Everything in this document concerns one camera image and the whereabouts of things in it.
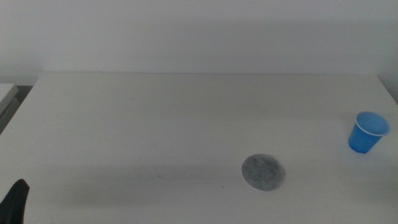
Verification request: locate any blue plastic cup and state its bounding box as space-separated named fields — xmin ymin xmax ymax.
xmin=348 ymin=111 xmax=391 ymax=154

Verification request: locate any round grey cup mat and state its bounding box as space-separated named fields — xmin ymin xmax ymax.
xmin=241 ymin=153 xmax=286 ymax=192

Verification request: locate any white side table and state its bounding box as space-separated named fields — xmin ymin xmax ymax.
xmin=0 ymin=83 xmax=20 ymax=131

